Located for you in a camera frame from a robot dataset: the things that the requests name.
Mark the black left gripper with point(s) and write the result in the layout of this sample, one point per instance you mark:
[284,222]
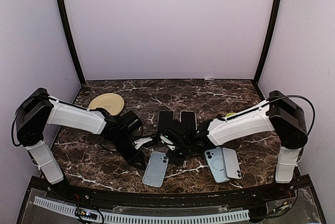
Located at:
[133,159]

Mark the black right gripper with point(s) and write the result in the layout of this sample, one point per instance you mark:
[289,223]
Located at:
[175,160]

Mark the purple-edged black phone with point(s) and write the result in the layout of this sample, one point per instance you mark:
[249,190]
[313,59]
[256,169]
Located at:
[165,119]

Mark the black phone light-blue edge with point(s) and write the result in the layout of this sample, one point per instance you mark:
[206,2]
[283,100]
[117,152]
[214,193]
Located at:
[188,119]

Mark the grey-blue phone case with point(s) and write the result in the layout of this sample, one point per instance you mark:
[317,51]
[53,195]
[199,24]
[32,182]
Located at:
[156,169]

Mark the white-backed phone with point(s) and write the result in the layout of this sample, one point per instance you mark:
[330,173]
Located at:
[231,163]

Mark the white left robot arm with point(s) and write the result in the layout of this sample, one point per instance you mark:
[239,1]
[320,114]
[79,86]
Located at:
[40,110]

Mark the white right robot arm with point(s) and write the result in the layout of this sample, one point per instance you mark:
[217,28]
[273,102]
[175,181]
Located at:
[278,113]

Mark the light blue phone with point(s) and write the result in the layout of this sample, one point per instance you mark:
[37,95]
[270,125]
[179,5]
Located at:
[215,161]

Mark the beige ceramic plate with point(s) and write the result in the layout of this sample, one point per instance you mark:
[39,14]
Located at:
[111,102]

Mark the lime green bowl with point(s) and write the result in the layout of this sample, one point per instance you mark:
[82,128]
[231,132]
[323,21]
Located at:
[230,115]

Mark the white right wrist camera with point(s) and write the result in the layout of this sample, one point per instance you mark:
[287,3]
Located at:
[167,142]

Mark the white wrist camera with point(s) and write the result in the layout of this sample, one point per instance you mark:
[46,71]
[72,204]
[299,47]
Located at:
[167,142]
[145,142]

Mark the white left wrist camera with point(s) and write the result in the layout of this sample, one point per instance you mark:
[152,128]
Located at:
[145,142]

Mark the black front table rail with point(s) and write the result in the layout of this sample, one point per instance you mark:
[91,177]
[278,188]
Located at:
[253,197]

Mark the white slotted cable duct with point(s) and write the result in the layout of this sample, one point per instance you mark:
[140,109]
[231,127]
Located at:
[138,215]

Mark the black left frame post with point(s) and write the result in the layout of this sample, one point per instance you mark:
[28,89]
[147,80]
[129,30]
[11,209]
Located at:
[70,41]

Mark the black frame post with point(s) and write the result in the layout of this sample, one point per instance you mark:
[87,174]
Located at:
[70,41]
[267,41]

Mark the black right frame post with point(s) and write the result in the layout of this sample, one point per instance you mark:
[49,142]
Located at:
[267,41]

